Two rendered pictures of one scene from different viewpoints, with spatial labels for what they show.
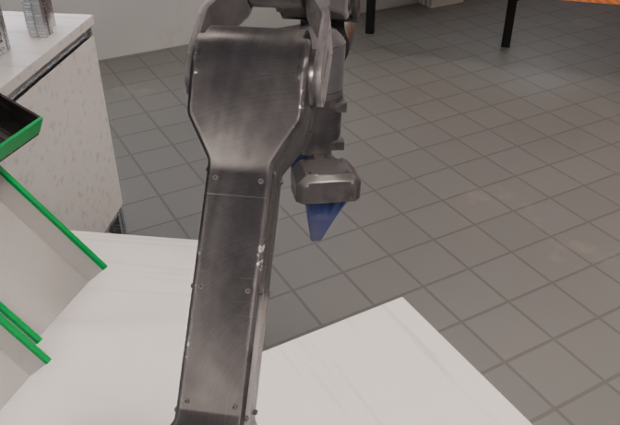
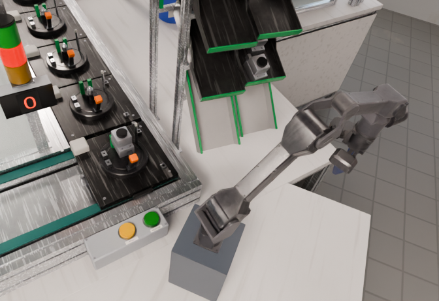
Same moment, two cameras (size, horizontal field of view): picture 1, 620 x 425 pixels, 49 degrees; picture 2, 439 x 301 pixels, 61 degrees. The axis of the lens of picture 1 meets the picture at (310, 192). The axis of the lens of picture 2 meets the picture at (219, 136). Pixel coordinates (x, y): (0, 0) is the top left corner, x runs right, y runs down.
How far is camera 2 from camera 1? 0.44 m
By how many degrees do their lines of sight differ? 35
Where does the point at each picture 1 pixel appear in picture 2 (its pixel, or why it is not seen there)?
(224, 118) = (291, 134)
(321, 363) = (319, 209)
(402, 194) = not seen: outside the picture
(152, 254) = not seen: hidden behind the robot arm
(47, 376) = (243, 143)
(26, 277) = (253, 115)
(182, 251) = not seen: hidden behind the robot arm
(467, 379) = (358, 257)
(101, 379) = (255, 157)
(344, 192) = (344, 168)
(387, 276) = (424, 207)
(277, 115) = (301, 144)
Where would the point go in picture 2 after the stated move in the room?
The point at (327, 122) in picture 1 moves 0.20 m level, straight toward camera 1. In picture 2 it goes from (361, 143) to (309, 179)
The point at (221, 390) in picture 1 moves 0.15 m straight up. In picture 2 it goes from (245, 190) to (260, 145)
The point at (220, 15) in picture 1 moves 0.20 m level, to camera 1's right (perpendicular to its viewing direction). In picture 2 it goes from (317, 105) to (399, 170)
